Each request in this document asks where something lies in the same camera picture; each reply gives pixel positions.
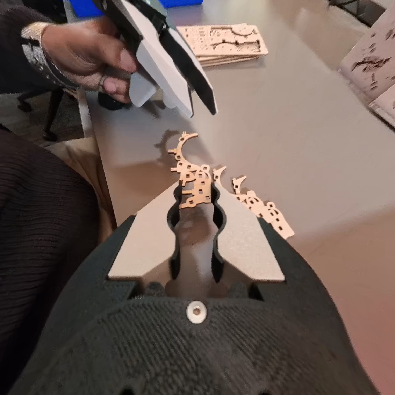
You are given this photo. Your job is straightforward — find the grey desk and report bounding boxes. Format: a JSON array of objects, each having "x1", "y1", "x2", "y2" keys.
[{"x1": 77, "y1": 0, "x2": 395, "y2": 395}]

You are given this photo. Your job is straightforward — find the curved wooden puzzle piece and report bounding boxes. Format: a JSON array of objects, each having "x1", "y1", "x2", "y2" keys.
[
  {"x1": 232, "y1": 175, "x2": 295, "y2": 240},
  {"x1": 212, "y1": 166, "x2": 228, "y2": 186},
  {"x1": 168, "y1": 132, "x2": 214, "y2": 210}
]

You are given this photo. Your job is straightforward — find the blue plastic box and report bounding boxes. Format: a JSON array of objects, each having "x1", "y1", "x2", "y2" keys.
[{"x1": 63, "y1": 0, "x2": 202, "y2": 17}]

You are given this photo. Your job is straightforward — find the person's dark ribbed top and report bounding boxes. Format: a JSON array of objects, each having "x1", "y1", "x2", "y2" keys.
[{"x1": 0, "y1": 123, "x2": 101, "y2": 355}]

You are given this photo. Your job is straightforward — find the wooden puzzle sheet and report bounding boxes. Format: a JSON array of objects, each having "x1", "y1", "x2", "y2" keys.
[
  {"x1": 176, "y1": 24, "x2": 269, "y2": 58},
  {"x1": 199, "y1": 53, "x2": 268, "y2": 62},
  {"x1": 201, "y1": 56, "x2": 266, "y2": 68}
]

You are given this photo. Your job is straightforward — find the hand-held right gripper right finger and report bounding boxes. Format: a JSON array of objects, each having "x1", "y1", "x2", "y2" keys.
[{"x1": 211, "y1": 181, "x2": 286, "y2": 288}]

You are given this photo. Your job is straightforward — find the person's left hand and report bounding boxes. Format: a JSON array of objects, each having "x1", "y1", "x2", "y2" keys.
[{"x1": 41, "y1": 16, "x2": 139, "y2": 105}]

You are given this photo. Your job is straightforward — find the black chair base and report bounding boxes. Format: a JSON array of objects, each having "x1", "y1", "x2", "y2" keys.
[{"x1": 17, "y1": 88, "x2": 67, "y2": 142}]

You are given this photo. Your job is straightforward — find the black object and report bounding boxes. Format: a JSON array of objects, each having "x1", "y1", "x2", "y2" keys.
[{"x1": 327, "y1": 0, "x2": 395, "y2": 28}]

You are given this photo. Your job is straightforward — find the person's left forearm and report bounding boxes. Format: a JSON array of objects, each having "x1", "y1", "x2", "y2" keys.
[{"x1": 0, "y1": 5, "x2": 54, "y2": 93}]

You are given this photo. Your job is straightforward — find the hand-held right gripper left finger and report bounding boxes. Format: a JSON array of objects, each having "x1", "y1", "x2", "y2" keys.
[{"x1": 107, "y1": 180, "x2": 183, "y2": 287}]

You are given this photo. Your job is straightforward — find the punched wooden sheets at right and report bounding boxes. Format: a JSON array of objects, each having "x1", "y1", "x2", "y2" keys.
[{"x1": 338, "y1": 6, "x2": 395, "y2": 128}]

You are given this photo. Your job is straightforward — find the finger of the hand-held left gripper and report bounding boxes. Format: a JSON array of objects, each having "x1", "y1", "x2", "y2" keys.
[
  {"x1": 160, "y1": 26, "x2": 220, "y2": 117},
  {"x1": 122, "y1": 0, "x2": 195, "y2": 119}
]

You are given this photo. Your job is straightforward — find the silver wrist bracelet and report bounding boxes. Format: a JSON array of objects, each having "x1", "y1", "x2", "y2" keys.
[{"x1": 21, "y1": 22, "x2": 79, "y2": 91}]

